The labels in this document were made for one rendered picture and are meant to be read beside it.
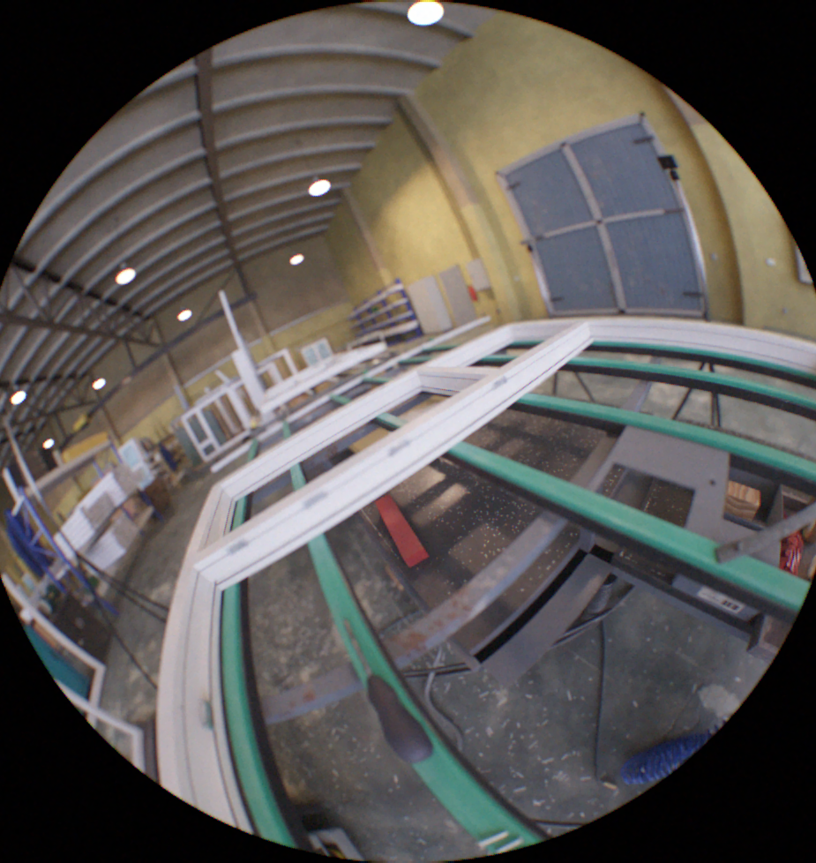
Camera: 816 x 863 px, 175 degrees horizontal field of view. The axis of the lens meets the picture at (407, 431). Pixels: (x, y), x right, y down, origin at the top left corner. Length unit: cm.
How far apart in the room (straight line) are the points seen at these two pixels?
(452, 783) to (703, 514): 40
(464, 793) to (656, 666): 103
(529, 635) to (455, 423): 49
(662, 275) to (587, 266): 170
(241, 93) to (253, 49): 141
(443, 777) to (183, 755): 29
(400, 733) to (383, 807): 107
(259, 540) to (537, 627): 58
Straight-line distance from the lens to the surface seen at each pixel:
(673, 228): 612
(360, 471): 51
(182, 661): 48
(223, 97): 858
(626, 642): 123
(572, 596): 65
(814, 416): 90
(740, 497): 68
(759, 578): 40
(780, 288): 648
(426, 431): 55
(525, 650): 61
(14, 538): 506
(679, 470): 48
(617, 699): 119
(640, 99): 696
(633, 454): 49
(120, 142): 871
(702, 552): 38
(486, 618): 61
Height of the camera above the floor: 115
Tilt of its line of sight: 24 degrees down
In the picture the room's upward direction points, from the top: 23 degrees counter-clockwise
